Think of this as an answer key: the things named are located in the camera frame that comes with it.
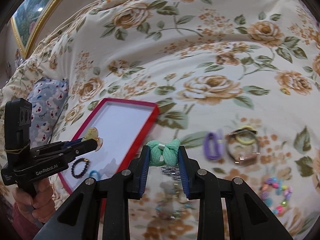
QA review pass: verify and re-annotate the yellow hair claw clip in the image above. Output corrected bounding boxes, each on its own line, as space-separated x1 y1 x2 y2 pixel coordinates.
81 127 103 151

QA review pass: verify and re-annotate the green bow hair tie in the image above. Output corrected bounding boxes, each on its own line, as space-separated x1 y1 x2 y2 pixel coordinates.
145 138 181 168

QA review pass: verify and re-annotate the black bead bracelet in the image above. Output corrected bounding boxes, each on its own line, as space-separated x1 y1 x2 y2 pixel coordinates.
70 157 90 179

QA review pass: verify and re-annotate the blue hair tie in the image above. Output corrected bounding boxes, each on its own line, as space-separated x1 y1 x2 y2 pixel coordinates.
88 169 102 181

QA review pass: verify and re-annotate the colorful chunky bead bracelet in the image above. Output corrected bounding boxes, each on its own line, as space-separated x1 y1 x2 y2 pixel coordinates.
260 176 294 215

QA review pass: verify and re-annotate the red jewelry box tray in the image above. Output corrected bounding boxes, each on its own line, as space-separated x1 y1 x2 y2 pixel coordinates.
51 99 159 207

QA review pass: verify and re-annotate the person's left hand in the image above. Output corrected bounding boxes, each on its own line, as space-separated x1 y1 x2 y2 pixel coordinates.
12 178 55 224

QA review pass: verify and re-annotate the blue bear print pillow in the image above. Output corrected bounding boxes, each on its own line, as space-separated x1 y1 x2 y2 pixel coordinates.
27 78 69 148

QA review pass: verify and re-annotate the floral cream bedspread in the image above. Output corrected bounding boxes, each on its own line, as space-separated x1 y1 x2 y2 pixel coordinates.
1 0 319 239

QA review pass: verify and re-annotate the gold framed painting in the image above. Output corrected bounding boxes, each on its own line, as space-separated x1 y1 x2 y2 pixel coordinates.
10 0 62 57

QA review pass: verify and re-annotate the purple hair tie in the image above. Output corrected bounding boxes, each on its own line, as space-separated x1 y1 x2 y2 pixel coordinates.
203 129 225 161

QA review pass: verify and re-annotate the pastel crystal bead bracelet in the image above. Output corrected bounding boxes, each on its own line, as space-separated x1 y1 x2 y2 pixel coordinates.
154 187 196 221

